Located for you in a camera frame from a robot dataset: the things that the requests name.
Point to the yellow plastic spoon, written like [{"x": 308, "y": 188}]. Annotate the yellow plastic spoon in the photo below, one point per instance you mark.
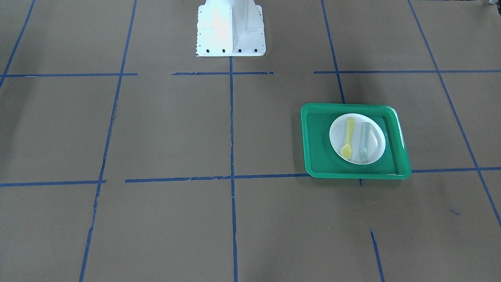
[{"x": 346, "y": 150}]

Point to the green plastic tray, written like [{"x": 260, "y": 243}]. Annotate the green plastic tray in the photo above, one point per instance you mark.
[{"x": 322, "y": 162}]

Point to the white round plate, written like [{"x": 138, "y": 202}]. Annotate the white round plate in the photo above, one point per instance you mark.
[{"x": 376, "y": 143}]

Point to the pale green plastic fork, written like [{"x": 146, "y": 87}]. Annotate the pale green plastic fork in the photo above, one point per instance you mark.
[{"x": 363, "y": 154}]

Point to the white pedestal column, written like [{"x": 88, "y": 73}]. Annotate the white pedestal column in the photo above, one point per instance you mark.
[{"x": 230, "y": 28}]

